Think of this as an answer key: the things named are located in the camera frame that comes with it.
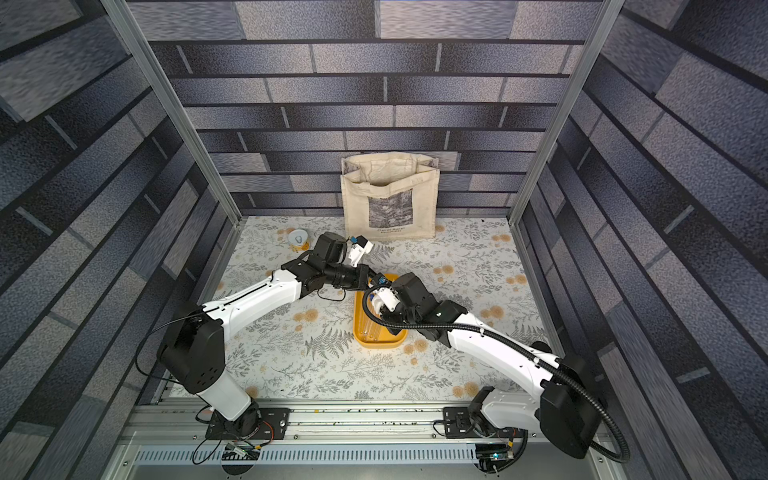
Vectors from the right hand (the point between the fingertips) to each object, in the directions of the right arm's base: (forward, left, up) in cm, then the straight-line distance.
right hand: (381, 305), depth 81 cm
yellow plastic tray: (-3, +5, -14) cm, 15 cm away
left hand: (+4, -1, +6) cm, 7 cm away
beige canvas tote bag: (+33, -1, +11) cm, 35 cm away
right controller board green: (-31, -28, -15) cm, 45 cm away
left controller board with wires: (-33, +34, -13) cm, 49 cm away
